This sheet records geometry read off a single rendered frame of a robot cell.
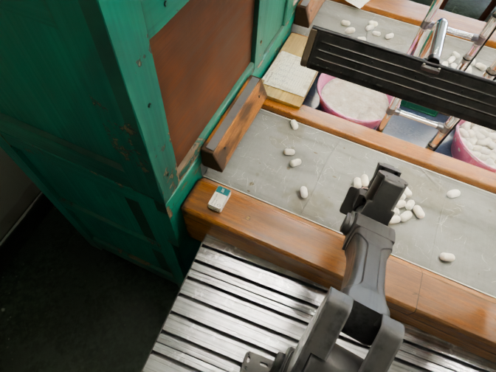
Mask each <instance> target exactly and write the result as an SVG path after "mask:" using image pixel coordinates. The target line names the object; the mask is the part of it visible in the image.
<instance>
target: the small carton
mask: <svg viewBox="0 0 496 372"><path fill-rule="evenodd" d="M230 195H231V190H229V189H226V188H225V187H222V186H220V185H219V186H218V187H217V189H216V191H215V193H214V194H213V196H212V198H211V199H210V201H209V202H208V208H210V209H212V210H215V211H217V212H219V213H220V212H221V211H222V210H223V208H224V205H225V204H226V203H227V200H228V199H229V197H230Z"/></svg>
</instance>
